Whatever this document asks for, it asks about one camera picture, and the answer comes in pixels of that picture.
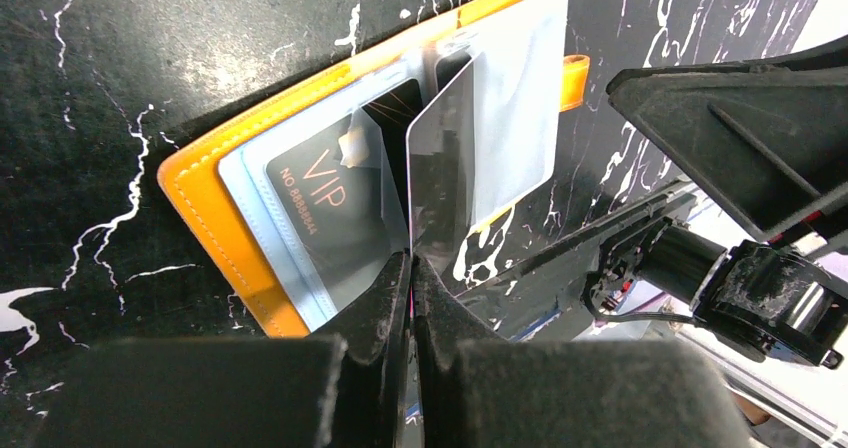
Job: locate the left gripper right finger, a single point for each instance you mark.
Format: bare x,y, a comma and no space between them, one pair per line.
480,390

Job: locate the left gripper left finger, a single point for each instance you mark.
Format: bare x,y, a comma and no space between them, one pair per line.
341,386

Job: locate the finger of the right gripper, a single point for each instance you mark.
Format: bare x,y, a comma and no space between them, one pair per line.
765,139

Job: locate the black VIP card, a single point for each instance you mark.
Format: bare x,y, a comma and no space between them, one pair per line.
347,178

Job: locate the silver grey card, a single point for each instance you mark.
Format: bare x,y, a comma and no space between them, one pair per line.
440,165

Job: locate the orange card holder wallet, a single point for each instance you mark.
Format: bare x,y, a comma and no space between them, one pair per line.
190,180

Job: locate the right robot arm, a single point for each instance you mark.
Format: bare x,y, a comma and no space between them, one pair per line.
761,299

